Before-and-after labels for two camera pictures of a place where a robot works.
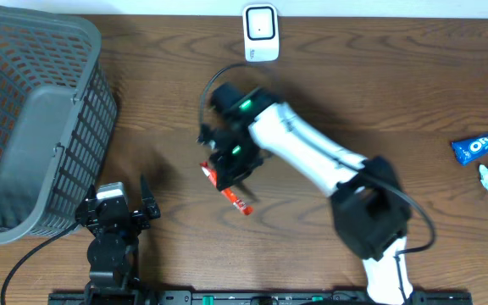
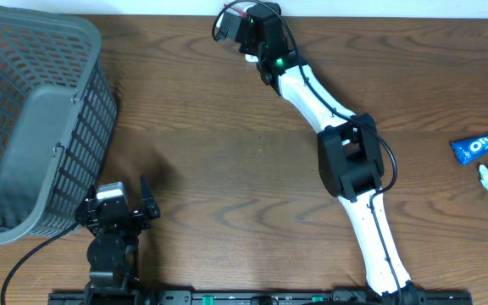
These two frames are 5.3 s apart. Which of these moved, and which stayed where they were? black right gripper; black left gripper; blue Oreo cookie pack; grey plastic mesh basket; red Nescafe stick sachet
Moved: black right gripper; red Nescafe stick sachet
Stayed: blue Oreo cookie pack; black left gripper; grey plastic mesh basket
